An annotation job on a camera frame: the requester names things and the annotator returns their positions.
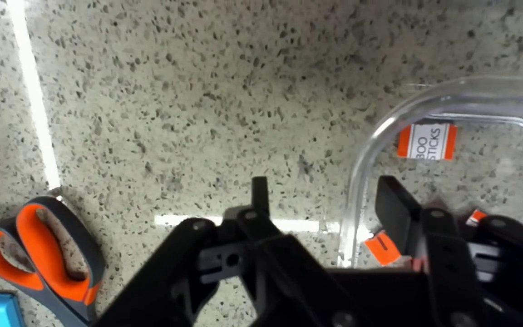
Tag clear plastic bowl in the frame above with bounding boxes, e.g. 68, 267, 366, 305
338, 76, 523, 267

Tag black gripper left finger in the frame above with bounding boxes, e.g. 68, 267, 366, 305
95, 176, 360, 327

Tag orange handled scissors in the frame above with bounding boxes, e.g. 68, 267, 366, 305
0, 196, 106, 327

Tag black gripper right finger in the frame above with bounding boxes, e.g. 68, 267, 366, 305
377, 176, 523, 327

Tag orange snack packets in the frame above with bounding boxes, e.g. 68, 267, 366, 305
397, 121, 458, 161

